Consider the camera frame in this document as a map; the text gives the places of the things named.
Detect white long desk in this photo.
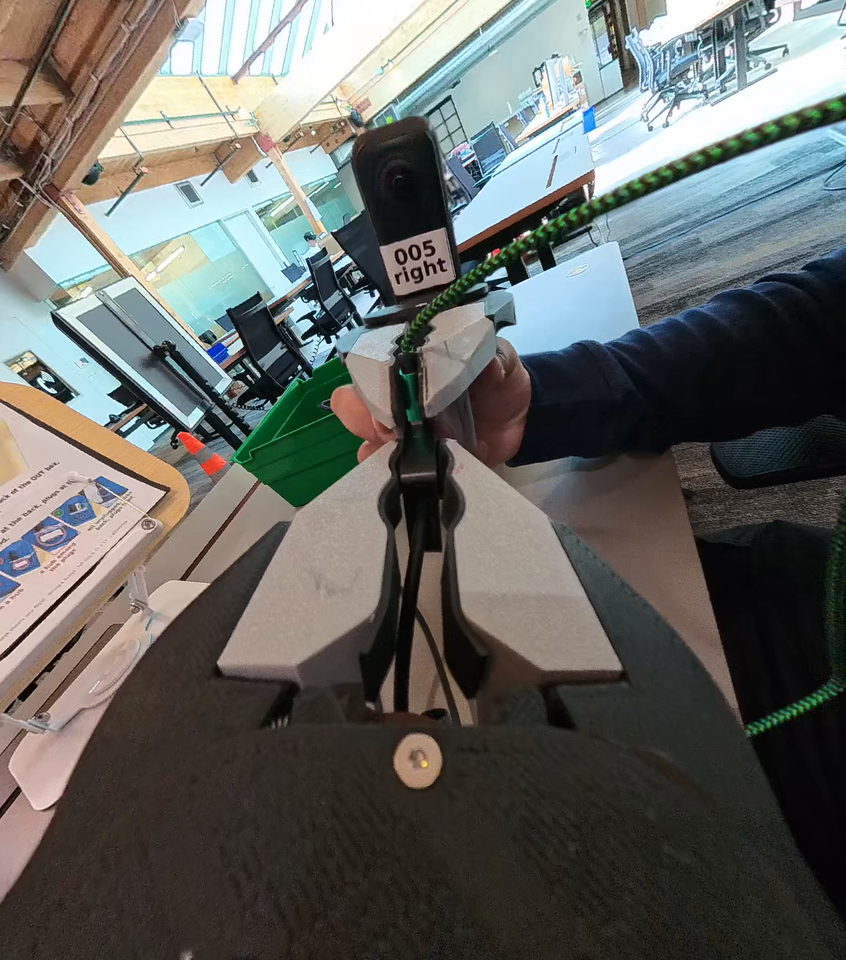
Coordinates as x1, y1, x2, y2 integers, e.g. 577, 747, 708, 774
449, 112, 597, 260

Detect wooden stand board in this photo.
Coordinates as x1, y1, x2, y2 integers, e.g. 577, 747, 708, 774
0, 381, 193, 759

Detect stacked green plastic bins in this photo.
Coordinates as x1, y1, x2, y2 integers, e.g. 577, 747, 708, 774
230, 356, 366, 508

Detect person's right hand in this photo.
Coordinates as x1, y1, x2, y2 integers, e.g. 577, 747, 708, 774
329, 337, 534, 468

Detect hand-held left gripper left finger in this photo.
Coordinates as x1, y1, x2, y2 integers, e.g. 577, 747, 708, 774
216, 441, 403, 705

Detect person's right forearm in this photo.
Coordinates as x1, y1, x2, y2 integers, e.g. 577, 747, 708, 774
520, 219, 846, 468

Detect grey office chair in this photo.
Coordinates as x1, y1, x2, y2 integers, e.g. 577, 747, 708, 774
624, 28, 728, 135

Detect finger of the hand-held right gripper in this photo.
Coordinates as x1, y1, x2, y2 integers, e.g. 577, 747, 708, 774
335, 321, 405, 432
417, 302, 505, 423

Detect black office chair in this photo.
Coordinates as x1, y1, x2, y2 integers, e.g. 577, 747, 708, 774
708, 414, 846, 490
224, 292, 313, 410
306, 251, 364, 342

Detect black hub cable grey plug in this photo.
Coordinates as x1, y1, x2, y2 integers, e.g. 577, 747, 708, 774
390, 510, 463, 723

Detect orange traffic cone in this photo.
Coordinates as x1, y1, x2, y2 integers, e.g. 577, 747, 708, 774
175, 429, 231, 479

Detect person's dark clothing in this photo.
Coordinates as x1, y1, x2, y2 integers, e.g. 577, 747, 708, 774
695, 521, 846, 960

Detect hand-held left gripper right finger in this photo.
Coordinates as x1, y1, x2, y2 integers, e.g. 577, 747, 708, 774
438, 441, 625, 702

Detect green braided usb cable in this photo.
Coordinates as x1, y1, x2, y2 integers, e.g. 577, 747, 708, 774
399, 75, 846, 740

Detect black usb hub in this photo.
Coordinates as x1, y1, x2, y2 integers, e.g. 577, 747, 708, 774
393, 420, 445, 552

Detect grey framed panel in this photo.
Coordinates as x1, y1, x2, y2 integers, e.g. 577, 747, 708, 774
50, 275, 234, 430

